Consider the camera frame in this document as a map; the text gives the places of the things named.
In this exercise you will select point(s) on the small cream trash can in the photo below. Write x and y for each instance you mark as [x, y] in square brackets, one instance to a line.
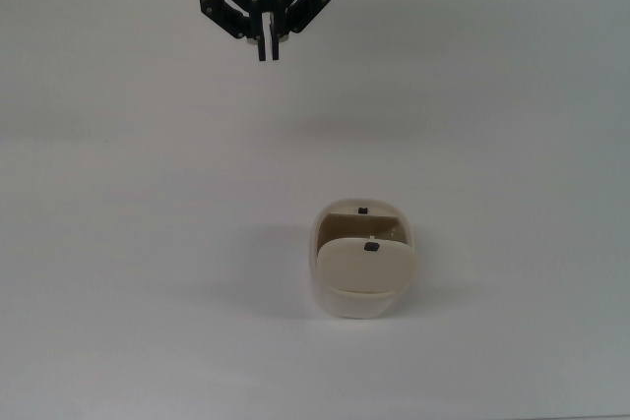
[354, 307]

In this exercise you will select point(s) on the cream trash can lid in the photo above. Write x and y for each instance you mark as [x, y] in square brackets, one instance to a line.
[364, 270]

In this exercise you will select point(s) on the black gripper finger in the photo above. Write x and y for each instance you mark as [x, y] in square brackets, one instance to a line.
[219, 17]
[307, 12]

